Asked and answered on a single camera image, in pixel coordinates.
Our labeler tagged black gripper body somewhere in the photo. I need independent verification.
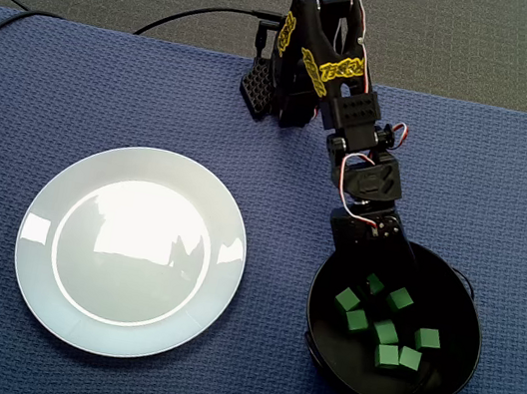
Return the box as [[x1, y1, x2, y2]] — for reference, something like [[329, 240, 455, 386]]
[[324, 147, 411, 255]]

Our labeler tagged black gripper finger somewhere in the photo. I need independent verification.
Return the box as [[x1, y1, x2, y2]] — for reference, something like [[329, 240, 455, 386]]
[[330, 238, 369, 275], [367, 210, 425, 273]]

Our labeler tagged green cube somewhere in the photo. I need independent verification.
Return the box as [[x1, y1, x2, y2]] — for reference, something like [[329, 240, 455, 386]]
[[384, 284, 418, 316], [369, 317, 400, 347], [372, 342, 403, 373], [331, 285, 364, 316], [361, 272, 388, 298], [412, 326, 443, 354], [342, 306, 372, 336], [396, 344, 424, 374]]

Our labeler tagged black honeycomb robot base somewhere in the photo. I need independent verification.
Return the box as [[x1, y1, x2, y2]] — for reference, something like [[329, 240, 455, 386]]
[[235, 6, 289, 124]]

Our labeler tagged black round metal container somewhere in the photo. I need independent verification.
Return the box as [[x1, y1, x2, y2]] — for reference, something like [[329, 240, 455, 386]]
[[292, 225, 500, 394]]

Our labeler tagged white round plate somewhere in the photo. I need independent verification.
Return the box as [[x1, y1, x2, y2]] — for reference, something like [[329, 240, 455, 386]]
[[0, 128, 264, 378]]

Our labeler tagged blue woven table mat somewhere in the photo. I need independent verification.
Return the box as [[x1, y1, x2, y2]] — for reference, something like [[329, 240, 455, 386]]
[[0, 4, 527, 394]]

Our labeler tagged long red white servo wire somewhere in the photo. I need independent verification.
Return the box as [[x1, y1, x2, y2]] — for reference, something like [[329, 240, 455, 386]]
[[331, 151, 392, 230]]

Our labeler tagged short red white servo wire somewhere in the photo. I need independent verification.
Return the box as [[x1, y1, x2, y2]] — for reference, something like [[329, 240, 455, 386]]
[[383, 120, 412, 154]]

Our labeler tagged black cable with plug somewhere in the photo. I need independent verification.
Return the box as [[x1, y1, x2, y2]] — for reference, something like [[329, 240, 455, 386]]
[[132, 0, 285, 61]]

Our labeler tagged thick black cable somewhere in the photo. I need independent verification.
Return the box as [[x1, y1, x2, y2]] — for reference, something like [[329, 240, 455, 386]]
[[0, 3, 65, 97]]

